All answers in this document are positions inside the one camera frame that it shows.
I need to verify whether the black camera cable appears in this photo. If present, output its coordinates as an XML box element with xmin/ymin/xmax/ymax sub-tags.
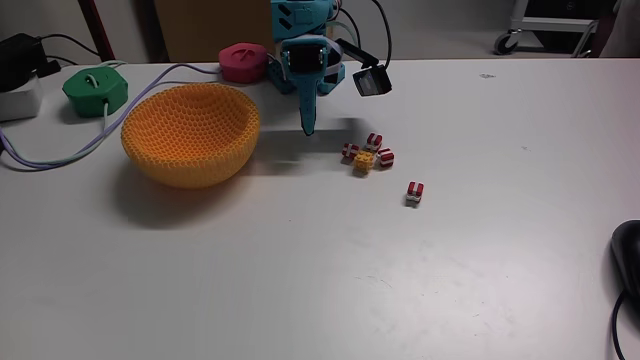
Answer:
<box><xmin>370</xmin><ymin>0</ymin><xmax>393</xmax><ymax>70</ymax></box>

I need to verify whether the white box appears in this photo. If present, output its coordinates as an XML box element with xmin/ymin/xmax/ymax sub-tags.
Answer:
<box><xmin>0</xmin><ymin>74</ymin><xmax>45</xmax><ymax>123</ymax></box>

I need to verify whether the yellow cube piece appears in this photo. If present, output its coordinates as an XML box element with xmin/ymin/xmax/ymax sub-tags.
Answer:
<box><xmin>353</xmin><ymin>150</ymin><xmax>376</xmax><ymax>177</ymax></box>

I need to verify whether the black mouse cable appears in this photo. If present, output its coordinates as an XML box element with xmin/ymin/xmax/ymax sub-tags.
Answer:
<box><xmin>611</xmin><ymin>290</ymin><xmax>629</xmax><ymax>360</ymax></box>

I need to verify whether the green octagonal box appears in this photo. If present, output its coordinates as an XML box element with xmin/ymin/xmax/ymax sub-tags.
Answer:
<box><xmin>61</xmin><ymin>66</ymin><xmax>130</xmax><ymax>119</ymax></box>

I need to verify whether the black power adapter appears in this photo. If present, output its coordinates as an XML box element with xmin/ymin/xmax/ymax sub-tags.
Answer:
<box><xmin>0</xmin><ymin>32</ymin><xmax>62</xmax><ymax>94</ymax></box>

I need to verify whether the purple cable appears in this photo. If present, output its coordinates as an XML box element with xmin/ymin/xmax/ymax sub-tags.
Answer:
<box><xmin>0</xmin><ymin>63</ymin><xmax>222</xmax><ymax>172</ymax></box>

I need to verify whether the white ribbon cable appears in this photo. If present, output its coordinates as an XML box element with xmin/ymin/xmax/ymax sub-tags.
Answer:
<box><xmin>323</xmin><ymin>38</ymin><xmax>347</xmax><ymax>77</ymax></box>

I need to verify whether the pale green cable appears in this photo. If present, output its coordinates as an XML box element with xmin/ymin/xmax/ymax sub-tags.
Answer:
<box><xmin>29</xmin><ymin>59</ymin><xmax>129</xmax><ymax>169</ymax></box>

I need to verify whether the white wheeled cart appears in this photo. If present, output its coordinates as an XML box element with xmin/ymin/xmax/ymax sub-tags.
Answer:
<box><xmin>493</xmin><ymin>0</ymin><xmax>621</xmax><ymax>58</ymax></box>

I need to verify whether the brown board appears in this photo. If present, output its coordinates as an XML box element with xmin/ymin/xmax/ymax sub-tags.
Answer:
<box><xmin>152</xmin><ymin>0</ymin><xmax>279</xmax><ymax>64</ymax></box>

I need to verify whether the yellow honeycomb basket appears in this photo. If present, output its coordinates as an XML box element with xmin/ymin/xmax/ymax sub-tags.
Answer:
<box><xmin>120</xmin><ymin>82</ymin><xmax>262</xmax><ymax>190</ymax></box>

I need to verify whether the pink octagonal box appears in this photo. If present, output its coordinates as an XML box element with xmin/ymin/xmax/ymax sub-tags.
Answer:
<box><xmin>217</xmin><ymin>42</ymin><xmax>270</xmax><ymax>84</ymax></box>

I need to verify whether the black camera box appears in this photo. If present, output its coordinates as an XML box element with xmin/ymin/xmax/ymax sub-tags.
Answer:
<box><xmin>333</xmin><ymin>37</ymin><xmax>394</xmax><ymax>98</ymax></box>

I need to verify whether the black computer mouse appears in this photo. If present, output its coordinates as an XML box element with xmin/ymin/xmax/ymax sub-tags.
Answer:
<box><xmin>609</xmin><ymin>219</ymin><xmax>640</xmax><ymax>302</ymax></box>

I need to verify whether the black adapter cable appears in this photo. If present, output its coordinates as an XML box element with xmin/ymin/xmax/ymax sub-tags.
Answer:
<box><xmin>38</xmin><ymin>33</ymin><xmax>102</xmax><ymax>66</ymax></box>

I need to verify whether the dark red pole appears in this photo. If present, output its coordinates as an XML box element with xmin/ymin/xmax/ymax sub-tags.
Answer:
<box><xmin>77</xmin><ymin>0</ymin><xmax>117</xmax><ymax>63</ymax></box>

